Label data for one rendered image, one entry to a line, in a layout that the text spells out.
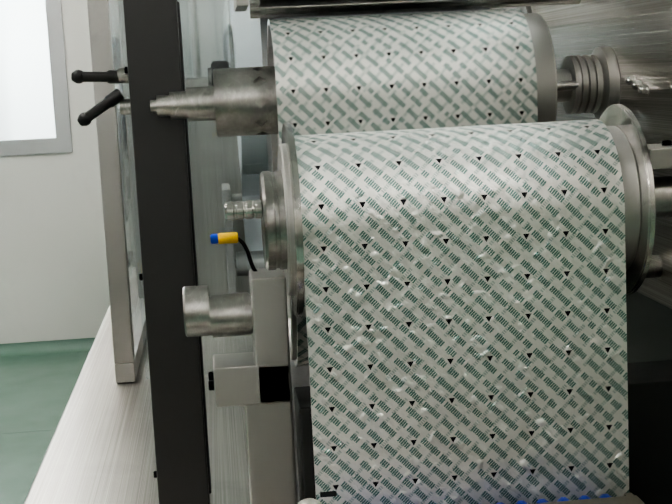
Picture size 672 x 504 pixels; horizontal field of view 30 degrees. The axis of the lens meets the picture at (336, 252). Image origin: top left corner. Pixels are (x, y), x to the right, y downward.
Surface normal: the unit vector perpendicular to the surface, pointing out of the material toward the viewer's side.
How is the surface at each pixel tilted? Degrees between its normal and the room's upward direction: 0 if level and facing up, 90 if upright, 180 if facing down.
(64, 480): 0
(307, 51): 54
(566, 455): 90
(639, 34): 90
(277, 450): 90
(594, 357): 90
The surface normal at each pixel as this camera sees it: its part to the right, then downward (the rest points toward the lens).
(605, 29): -0.99, 0.07
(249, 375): 0.10, 0.14
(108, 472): -0.05, -0.99
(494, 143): 0.02, -0.71
